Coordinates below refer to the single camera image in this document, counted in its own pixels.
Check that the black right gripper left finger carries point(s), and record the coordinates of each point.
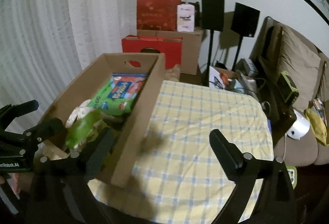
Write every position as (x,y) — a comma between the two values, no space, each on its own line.
(59,190)

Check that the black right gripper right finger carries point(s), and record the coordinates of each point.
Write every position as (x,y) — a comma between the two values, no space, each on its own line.
(276,201)

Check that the green snack package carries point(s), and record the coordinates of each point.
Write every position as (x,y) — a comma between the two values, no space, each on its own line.
(117,96)

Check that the person's left hand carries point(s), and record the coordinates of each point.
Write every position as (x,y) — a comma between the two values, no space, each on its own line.
(13,179)

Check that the green lidded box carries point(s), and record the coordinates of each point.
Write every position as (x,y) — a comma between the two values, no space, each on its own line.
(292,172)

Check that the open brown cardboard box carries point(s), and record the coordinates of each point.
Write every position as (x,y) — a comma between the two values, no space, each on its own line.
(117,167)

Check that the green plastic bag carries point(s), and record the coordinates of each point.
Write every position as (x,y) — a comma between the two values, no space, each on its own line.
(84,130)

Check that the white round device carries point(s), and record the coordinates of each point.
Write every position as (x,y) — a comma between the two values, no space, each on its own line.
(299,128)

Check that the yellow cloth on sofa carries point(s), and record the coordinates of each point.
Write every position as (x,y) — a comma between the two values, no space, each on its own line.
(318,128)

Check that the yellow plaid bed cover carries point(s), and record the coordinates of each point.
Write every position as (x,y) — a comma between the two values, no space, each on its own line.
(177,177)

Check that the green framed small device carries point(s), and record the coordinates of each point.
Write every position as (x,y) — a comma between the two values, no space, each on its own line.
(287,88)

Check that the brown sofa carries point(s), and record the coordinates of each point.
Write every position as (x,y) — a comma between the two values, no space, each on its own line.
(280,48)

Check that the open box of clutter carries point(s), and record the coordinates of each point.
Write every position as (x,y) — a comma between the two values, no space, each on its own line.
(237,82)

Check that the white curtain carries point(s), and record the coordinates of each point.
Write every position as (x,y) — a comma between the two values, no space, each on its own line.
(45,45)

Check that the red gift box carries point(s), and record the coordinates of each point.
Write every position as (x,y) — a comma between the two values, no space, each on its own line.
(171,47)

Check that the red gift bag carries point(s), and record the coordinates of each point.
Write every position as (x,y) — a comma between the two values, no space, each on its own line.
(157,14)

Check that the left black speaker on stand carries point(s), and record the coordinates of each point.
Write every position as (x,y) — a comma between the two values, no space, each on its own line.
(212,20)

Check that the small white printed box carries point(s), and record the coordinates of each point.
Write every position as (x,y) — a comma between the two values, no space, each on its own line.
(185,17)

